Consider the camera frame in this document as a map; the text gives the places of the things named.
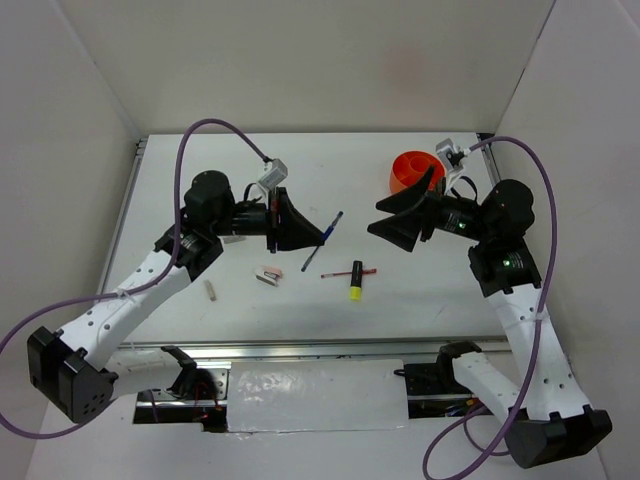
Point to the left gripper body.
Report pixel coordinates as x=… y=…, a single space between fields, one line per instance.
x=271 y=222

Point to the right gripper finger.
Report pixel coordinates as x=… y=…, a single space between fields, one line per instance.
x=401 y=230
x=407 y=198

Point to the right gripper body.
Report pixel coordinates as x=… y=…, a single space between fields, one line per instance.
x=439 y=211

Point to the blue pen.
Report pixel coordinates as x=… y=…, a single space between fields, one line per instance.
x=325 y=237

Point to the red pen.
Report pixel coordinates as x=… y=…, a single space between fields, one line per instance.
x=348 y=273

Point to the black yellow highlighter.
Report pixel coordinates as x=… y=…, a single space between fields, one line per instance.
x=355 y=290

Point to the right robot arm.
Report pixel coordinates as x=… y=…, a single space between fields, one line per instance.
x=551 y=418

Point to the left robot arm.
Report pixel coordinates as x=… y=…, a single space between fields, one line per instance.
x=81 y=369

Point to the orange round organizer container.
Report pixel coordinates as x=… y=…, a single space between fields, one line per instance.
x=409 y=167

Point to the pink white mini stapler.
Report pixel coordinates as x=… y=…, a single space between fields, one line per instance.
x=268 y=275

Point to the white eraser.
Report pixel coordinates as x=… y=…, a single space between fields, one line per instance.
x=233 y=239

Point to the beige small eraser stick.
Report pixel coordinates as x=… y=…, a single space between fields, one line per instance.
x=210 y=290

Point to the white foam cover panel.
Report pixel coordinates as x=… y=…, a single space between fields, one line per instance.
x=316 y=396

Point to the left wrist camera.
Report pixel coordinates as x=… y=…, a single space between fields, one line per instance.
x=275 y=173

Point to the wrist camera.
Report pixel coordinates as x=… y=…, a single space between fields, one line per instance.
x=275 y=173
x=452 y=157

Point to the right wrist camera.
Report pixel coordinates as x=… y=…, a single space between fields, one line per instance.
x=452 y=157

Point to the aluminium table frame rail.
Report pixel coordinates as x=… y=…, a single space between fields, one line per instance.
x=416 y=302

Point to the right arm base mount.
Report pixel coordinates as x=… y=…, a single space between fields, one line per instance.
x=429 y=397

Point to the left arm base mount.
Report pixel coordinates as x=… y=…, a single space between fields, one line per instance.
x=198 y=395

